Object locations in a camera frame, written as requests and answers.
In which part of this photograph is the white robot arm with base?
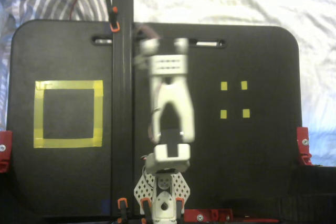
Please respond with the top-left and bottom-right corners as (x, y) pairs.
(133, 37), (195, 224)

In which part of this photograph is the black flat bar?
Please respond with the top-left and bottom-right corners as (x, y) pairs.
(111, 0), (135, 217)

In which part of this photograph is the orange and black spring clamp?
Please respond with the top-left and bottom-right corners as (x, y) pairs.
(175, 197), (185, 218)
(140, 198), (153, 224)
(104, 0), (121, 34)
(117, 198), (130, 224)

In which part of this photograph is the yellow tape square outline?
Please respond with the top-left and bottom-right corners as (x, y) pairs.
(33, 79), (103, 149)

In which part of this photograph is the black backdrop sheet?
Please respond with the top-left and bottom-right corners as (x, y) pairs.
(225, 165), (336, 224)

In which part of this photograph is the red pole base bracket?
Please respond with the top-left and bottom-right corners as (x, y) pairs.
(183, 208), (234, 222)

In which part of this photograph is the red corner bracket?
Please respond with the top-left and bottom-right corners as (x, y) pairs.
(0, 130), (13, 174)
(296, 126), (313, 166)

